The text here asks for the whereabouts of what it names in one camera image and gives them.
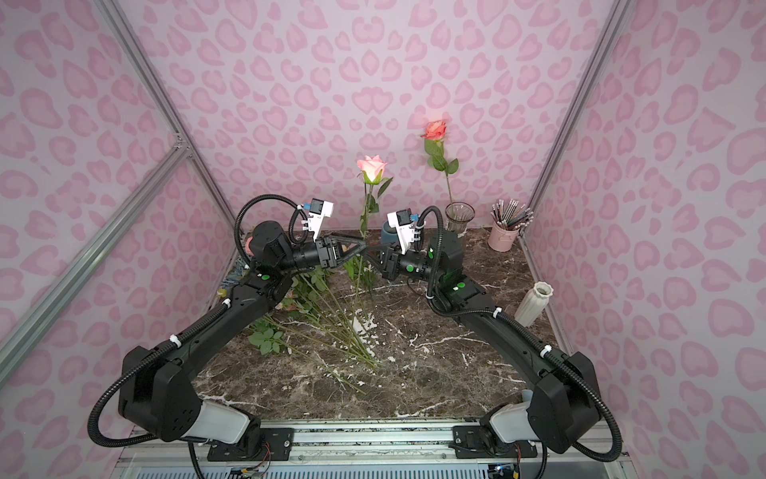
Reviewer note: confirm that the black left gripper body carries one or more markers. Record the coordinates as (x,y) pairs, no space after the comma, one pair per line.
(328,252)

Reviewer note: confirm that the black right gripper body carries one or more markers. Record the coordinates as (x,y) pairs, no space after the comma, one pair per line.
(389,263)

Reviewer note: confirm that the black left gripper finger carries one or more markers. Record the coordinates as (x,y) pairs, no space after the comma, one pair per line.
(348,241)
(346,252)

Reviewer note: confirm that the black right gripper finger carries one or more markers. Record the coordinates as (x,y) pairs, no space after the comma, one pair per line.
(377,263)
(375,250)

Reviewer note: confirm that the clear ribbed glass vase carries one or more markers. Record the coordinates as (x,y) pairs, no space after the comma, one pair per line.
(459,215)

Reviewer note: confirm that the light pink rose with stem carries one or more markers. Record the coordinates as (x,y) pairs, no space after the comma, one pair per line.
(372,171)

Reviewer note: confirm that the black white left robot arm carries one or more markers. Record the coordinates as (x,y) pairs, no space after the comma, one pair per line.
(154,399)

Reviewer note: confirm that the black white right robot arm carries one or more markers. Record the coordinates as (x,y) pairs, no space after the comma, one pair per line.
(566,409)

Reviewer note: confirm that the teal cylindrical vase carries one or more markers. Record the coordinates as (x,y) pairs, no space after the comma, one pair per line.
(388,234)

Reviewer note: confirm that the bunch of artificial flowers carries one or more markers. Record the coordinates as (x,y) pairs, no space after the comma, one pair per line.
(326,319)

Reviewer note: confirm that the white ribbed ceramic vase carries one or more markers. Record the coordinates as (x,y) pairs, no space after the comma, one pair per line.
(534,303)

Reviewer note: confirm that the pink cup of straws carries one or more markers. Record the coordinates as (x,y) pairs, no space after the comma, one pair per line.
(510,219)

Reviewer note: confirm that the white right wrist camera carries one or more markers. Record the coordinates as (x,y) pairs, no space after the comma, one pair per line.
(405,228)

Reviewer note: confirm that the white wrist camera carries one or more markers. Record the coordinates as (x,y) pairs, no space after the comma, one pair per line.
(316,212)
(405,228)

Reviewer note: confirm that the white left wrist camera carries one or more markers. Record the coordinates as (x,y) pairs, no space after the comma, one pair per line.
(316,212)

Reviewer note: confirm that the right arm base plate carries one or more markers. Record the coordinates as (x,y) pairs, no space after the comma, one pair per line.
(476,441)

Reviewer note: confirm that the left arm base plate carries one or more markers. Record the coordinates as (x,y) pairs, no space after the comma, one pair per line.
(269,444)

